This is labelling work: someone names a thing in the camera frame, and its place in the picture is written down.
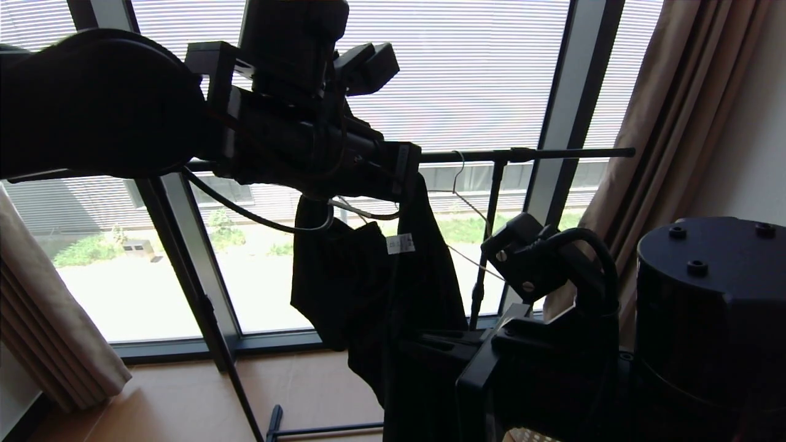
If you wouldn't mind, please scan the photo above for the window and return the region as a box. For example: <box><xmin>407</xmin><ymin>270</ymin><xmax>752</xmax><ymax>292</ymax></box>
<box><xmin>0</xmin><ymin>0</ymin><xmax>664</xmax><ymax>360</ymax></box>

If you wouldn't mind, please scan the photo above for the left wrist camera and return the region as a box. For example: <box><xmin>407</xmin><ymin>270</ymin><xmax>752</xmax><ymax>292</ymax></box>
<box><xmin>335</xmin><ymin>42</ymin><xmax>401</xmax><ymax>97</ymax></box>

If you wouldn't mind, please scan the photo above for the black cable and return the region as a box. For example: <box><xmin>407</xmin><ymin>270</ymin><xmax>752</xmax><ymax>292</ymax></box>
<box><xmin>540</xmin><ymin>227</ymin><xmax>621</xmax><ymax>320</ymax></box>
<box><xmin>181</xmin><ymin>169</ymin><xmax>335</xmax><ymax>235</ymax></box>

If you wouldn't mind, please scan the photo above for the black clothes rack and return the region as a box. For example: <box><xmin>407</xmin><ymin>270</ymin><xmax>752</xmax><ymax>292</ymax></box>
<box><xmin>0</xmin><ymin>146</ymin><xmax>637</xmax><ymax>442</ymax></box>

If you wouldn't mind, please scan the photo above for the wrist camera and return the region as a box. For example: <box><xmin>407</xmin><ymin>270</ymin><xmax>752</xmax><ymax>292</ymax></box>
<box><xmin>481</xmin><ymin>213</ymin><xmax>575</xmax><ymax>303</ymax></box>
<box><xmin>335</xmin><ymin>42</ymin><xmax>401</xmax><ymax>97</ymax></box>

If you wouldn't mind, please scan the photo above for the pink clothes hanger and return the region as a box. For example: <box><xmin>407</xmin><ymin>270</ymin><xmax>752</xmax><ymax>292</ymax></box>
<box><xmin>430</xmin><ymin>150</ymin><xmax>508</xmax><ymax>283</ymax></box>

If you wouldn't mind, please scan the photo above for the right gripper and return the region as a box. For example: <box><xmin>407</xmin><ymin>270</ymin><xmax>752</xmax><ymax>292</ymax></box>
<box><xmin>456</xmin><ymin>303</ymin><xmax>622</xmax><ymax>442</ymax></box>

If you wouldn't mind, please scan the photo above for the white laundry basket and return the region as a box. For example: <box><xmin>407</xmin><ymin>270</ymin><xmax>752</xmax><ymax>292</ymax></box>
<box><xmin>502</xmin><ymin>428</ymin><xmax>556</xmax><ymax>442</ymax></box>

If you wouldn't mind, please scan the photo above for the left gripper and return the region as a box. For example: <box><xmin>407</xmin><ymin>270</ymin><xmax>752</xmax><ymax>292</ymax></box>
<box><xmin>226</xmin><ymin>86</ymin><xmax>422</xmax><ymax>203</ymax></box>

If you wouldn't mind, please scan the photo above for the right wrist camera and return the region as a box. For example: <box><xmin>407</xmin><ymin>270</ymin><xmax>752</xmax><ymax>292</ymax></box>
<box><xmin>481</xmin><ymin>213</ymin><xmax>575</xmax><ymax>303</ymax></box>

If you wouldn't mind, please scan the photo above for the black garment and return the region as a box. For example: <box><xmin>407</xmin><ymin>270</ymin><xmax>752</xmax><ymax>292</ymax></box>
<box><xmin>290</xmin><ymin>174</ymin><xmax>472</xmax><ymax>442</ymax></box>

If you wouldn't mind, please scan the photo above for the brown curtain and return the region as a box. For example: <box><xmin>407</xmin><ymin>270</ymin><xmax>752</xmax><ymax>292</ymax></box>
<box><xmin>543</xmin><ymin>0</ymin><xmax>771</xmax><ymax>344</ymax></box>
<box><xmin>0</xmin><ymin>184</ymin><xmax>133</xmax><ymax>412</ymax></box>

